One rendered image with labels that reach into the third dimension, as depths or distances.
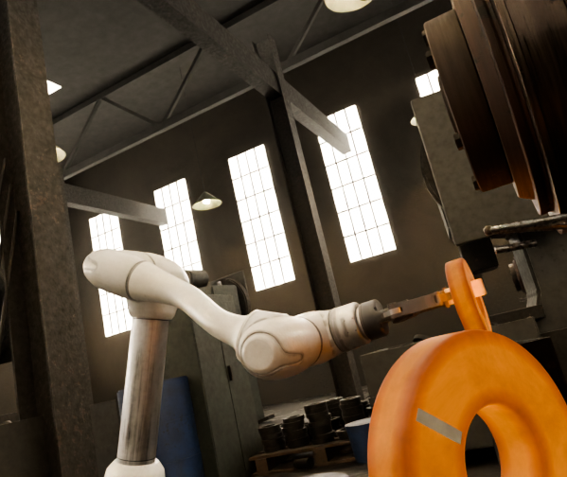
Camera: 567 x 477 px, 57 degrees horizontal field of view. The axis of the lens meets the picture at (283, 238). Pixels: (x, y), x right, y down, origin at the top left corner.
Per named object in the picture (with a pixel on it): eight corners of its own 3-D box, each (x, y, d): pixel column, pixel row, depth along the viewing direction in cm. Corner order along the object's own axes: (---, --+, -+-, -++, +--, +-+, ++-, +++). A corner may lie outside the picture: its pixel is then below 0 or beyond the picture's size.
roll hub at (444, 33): (517, 197, 90) (468, 57, 97) (506, 156, 65) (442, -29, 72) (484, 207, 92) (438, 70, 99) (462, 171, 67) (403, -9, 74)
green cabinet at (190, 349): (173, 499, 397) (142, 307, 431) (223, 473, 459) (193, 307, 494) (225, 493, 378) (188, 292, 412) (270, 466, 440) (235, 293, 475)
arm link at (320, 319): (354, 352, 110) (333, 362, 98) (291, 370, 116) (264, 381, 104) (339, 303, 112) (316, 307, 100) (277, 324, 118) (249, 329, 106)
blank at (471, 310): (470, 265, 105) (454, 271, 106) (456, 249, 91) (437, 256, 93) (498, 341, 99) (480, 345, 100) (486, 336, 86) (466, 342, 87)
